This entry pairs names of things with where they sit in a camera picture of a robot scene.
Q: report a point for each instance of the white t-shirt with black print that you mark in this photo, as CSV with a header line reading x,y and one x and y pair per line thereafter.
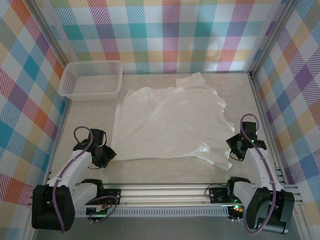
x,y
175,120

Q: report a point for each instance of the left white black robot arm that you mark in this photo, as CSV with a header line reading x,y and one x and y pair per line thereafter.
x,y
82,195

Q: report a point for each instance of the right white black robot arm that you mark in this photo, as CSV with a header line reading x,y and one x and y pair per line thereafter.
x,y
242,192

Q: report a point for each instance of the white plastic mesh basket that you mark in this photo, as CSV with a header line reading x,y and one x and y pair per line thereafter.
x,y
90,80

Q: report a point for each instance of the right aluminium table side rail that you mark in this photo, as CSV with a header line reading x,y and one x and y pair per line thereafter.
x,y
258,100

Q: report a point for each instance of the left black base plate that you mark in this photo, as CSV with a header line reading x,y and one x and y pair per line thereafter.
x,y
113,196

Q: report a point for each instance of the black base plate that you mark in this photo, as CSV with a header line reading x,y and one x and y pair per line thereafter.
x,y
113,196
217,193

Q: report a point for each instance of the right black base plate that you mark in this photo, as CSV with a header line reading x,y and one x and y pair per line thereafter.
x,y
217,193

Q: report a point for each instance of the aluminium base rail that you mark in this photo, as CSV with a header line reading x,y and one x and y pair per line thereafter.
x,y
162,195

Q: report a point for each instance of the right aluminium corner post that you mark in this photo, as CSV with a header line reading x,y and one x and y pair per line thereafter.
x,y
273,35

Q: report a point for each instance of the aluminium corner post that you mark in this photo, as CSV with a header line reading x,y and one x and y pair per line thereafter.
x,y
273,35
51,35

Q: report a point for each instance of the right aluminium frame leg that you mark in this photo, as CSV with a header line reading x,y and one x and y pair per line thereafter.
x,y
303,225

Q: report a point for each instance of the left aluminium corner post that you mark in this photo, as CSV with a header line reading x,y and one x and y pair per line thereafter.
x,y
51,35

